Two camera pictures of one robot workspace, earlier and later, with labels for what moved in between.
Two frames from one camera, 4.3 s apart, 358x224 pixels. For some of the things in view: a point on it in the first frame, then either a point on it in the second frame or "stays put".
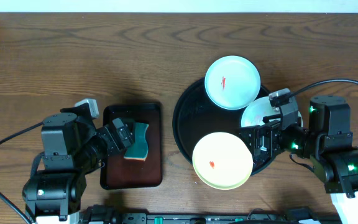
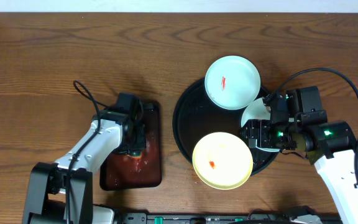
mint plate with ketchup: (232, 83) stays put
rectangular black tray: (120, 173) stays put
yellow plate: (222, 160) stays put
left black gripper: (122, 134) → (139, 134)
